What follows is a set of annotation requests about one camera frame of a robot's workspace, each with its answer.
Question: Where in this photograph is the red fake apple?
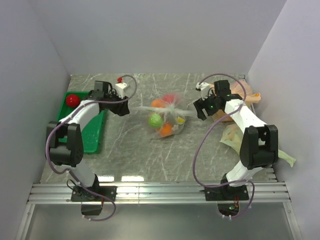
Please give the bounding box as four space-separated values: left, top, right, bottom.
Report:
162 93 176 104
65 94 81 108

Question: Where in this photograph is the orange fake tangerine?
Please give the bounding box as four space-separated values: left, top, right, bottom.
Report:
158 123 173 137

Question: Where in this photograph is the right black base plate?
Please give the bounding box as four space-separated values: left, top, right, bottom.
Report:
203 185 249 218

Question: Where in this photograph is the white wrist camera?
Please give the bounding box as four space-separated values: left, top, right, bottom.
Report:
195 82 211 100
114 77 129 99

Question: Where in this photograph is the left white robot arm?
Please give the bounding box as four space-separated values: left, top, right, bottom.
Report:
45 76 130 201

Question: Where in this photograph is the aluminium mounting rail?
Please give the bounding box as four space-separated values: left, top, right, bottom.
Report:
27 181 291 205

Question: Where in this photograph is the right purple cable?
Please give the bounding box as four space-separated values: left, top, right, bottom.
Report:
192 72 255 220

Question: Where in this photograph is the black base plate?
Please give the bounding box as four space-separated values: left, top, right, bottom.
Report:
70 186 117 217
203 185 249 218

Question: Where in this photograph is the green tied plastic bag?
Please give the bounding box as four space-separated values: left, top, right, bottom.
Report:
220 124 296 167

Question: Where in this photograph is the clear lemon-print plastic bag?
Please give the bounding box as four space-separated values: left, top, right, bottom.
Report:
133 93 196 139

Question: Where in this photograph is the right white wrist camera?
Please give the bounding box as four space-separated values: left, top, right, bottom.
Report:
195 82 211 100

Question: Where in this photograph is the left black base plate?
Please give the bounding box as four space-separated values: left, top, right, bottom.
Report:
70 186 117 217

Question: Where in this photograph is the orange tied plastic bag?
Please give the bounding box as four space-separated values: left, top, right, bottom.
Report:
211 79 261 121

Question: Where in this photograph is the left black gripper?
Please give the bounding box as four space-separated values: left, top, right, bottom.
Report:
104 89 130 116

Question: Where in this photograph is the orange fake persimmon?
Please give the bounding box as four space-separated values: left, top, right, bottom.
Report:
151 98 166 108

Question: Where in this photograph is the light green fake fruit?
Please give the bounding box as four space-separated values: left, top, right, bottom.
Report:
148 113 164 128

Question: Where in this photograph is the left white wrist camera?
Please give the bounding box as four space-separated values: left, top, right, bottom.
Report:
114 77 129 99

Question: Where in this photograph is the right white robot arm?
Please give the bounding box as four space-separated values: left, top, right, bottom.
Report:
193 80 279 201

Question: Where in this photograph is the green plastic tray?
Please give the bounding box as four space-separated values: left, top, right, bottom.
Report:
56 91 108 154

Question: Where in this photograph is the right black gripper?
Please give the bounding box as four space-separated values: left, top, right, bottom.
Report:
193 90 221 121

